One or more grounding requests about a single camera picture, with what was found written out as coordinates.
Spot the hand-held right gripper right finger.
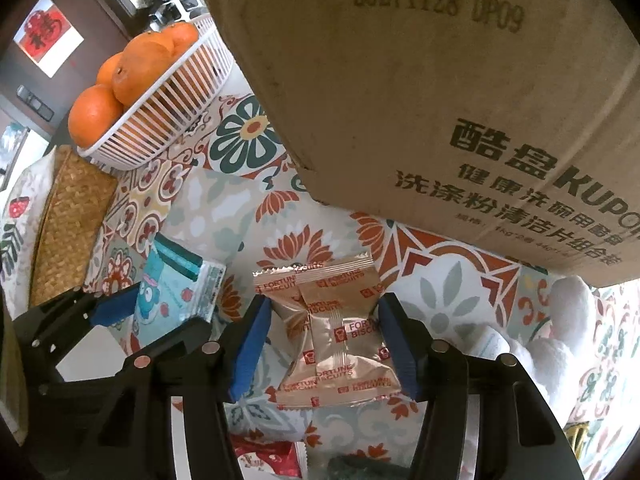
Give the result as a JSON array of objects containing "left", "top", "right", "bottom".
[{"left": 377, "top": 294, "right": 581, "bottom": 480}]

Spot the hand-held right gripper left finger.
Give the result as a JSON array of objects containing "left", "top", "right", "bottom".
[{"left": 77, "top": 294, "right": 273, "bottom": 480}]

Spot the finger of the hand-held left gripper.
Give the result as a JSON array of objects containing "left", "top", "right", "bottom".
[
  {"left": 37, "top": 320, "right": 217, "bottom": 398},
  {"left": 12, "top": 282, "right": 143, "bottom": 361}
]

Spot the gold biscuit packet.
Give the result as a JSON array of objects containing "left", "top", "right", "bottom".
[
  {"left": 274, "top": 269, "right": 404, "bottom": 409},
  {"left": 251, "top": 254, "right": 385, "bottom": 333}
]

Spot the blue cartoon tissue pack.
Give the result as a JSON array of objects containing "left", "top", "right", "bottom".
[{"left": 134, "top": 234, "right": 227, "bottom": 327}]

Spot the brown cardboard box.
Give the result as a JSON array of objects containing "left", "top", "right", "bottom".
[{"left": 184, "top": 0, "right": 640, "bottom": 288}]

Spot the dark green soft object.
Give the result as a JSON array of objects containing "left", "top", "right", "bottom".
[{"left": 325, "top": 454, "right": 417, "bottom": 480}]

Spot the woven straw tissue box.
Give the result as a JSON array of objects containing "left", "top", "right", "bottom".
[{"left": 27, "top": 146, "right": 119, "bottom": 308}]

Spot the red snack packet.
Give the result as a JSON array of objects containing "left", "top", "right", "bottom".
[{"left": 229, "top": 434, "right": 307, "bottom": 480}]

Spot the patterned tablecloth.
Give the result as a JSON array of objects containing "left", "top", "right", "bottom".
[{"left": 0, "top": 72, "right": 640, "bottom": 480}]

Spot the floral cloth box cover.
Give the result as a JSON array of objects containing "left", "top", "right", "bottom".
[{"left": 0, "top": 149, "right": 57, "bottom": 286}]

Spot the white plush toy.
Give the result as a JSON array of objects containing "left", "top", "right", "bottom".
[{"left": 492, "top": 275, "right": 603, "bottom": 411}]

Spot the orange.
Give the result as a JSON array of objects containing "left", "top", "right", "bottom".
[
  {"left": 160, "top": 21, "right": 200, "bottom": 56},
  {"left": 95, "top": 52, "right": 123, "bottom": 88},
  {"left": 67, "top": 84, "right": 125, "bottom": 147},
  {"left": 112, "top": 39, "right": 176, "bottom": 107}
]

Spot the yellow object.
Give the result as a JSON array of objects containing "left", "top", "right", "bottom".
[{"left": 561, "top": 422, "right": 602, "bottom": 455}]

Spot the white slatted fruit basket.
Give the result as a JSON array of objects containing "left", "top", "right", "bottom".
[{"left": 76, "top": 12, "right": 236, "bottom": 171}]

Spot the black door lock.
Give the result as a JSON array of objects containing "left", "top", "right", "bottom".
[{"left": 16, "top": 85, "right": 54, "bottom": 122}]

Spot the red and white door poster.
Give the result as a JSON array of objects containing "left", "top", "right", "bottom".
[{"left": 12, "top": 0, "right": 86, "bottom": 79}]

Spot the brown entrance door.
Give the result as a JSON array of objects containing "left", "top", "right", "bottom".
[{"left": 0, "top": 0, "right": 136, "bottom": 133}]

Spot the white shoe rack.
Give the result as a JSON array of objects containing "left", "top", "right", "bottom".
[{"left": 147, "top": 0, "right": 206, "bottom": 28}]

